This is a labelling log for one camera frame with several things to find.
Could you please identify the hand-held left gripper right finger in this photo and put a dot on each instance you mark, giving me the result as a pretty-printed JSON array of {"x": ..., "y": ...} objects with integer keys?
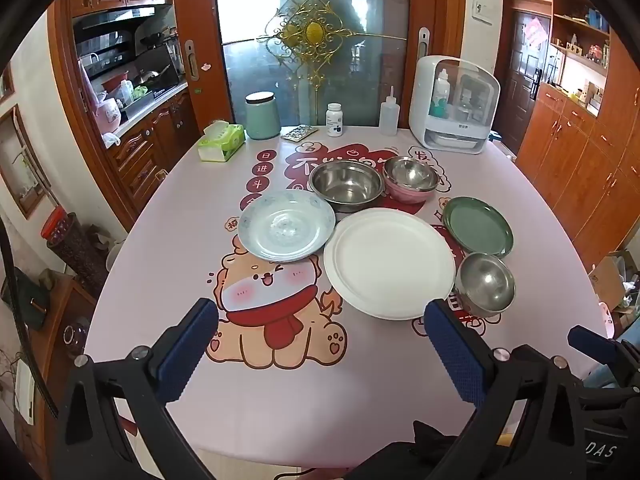
[{"x": 457, "y": 355}]

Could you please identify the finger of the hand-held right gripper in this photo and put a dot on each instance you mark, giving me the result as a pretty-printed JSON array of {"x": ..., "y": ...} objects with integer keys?
[{"x": 592, "y": 345}]

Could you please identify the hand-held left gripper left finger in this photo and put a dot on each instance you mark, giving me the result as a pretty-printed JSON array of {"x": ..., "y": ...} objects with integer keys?
[{"x": 187, "y": 350}]

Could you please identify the small steel bowl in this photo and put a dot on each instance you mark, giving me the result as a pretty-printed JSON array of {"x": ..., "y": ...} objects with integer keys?
[{"x": 485, "y": 280}]

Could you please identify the large white plate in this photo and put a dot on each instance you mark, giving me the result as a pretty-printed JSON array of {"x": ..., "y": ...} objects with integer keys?
[{"x": 390, "y": 260}]

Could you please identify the green plate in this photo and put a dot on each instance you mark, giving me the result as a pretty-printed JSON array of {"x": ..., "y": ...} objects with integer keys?
[{"x": 477, "y": 225}]

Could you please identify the blue patterned plate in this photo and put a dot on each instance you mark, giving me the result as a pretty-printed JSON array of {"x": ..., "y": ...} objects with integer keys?
[{"x": 285, "y": 227}]

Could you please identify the pink bowl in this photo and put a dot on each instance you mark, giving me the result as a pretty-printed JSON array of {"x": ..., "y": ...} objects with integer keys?
[{"x": 405, "y": 196}]

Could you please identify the medium steel bowl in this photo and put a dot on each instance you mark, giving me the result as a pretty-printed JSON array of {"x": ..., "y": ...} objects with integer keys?
[{"x": 410, "y": 172}]

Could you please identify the large steel bowl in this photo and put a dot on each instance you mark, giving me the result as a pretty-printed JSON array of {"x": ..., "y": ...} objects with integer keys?
[{"x": 345, "y": 185}]

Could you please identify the pink printed tablecloth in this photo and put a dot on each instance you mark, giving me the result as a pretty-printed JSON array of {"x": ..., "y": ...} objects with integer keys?
[{"x": 380, "y": 385}]

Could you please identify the wooden side table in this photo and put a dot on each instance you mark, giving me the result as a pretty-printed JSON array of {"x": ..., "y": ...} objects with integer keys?
[{"x": 55, "y": 310}]

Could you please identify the dark textured vase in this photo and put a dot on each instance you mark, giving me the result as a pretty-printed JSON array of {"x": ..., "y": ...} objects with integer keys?
[{"x": 80, "y": 255}]

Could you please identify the black handbag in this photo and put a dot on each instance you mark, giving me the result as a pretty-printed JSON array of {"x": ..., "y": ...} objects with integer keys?
[{"x": 25, "y": 300}]

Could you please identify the wooden shelf cabinet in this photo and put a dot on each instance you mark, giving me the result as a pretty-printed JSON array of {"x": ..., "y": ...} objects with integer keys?
[{"x": 575, "y": 160}]

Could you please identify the wooden kitchen base cabinet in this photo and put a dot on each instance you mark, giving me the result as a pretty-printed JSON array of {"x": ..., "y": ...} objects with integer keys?
[{"x": 145, "y": 160}]

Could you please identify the green tissue pack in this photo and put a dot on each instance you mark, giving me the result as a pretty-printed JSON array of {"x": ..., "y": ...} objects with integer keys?
[{"x": 220, "y": 145}]

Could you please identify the foil blister pack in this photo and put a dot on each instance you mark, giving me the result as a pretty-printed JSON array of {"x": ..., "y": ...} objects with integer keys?
[{"x": 299, "y": 133}]

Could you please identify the mint green canister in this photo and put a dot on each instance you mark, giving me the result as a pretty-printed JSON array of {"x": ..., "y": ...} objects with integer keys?
[{"x": 262, "y": 117}]

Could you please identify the clear squeeze bottle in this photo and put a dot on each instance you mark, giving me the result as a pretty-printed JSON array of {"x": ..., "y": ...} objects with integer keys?
[{"x": 388, "y": 120}]

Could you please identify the white bottle sterilizer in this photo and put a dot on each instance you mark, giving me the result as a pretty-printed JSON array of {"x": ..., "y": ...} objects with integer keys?
[{"x": 425, "y": 110}]

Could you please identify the pink kitchen appliance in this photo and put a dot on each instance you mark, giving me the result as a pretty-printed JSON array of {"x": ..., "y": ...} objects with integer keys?
[{"x": 110, "y": 115}]

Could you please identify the white pill bottle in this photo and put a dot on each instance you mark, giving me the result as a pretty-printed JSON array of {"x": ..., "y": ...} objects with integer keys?
[{"x": 335, "y": 122}]

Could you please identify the dark entry door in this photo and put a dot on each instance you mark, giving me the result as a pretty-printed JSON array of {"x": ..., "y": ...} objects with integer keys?
[{"x": 515, "y": 85}]

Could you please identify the glass door with gold ornament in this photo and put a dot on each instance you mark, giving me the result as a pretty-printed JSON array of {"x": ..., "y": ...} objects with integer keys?
[{"x": 250, "y": 35}]

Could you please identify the black range hood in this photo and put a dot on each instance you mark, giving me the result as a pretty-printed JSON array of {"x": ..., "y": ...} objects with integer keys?
[{"x": 125, "y": 17}]

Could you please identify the wooden picture frame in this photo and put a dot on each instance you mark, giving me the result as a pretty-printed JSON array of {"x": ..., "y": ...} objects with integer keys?
[{"x": 10, "y": 170}]

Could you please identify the white light switch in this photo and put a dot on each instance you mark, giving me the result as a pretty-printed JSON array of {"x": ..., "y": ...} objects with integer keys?
[{"x": 482, "y": 11}]

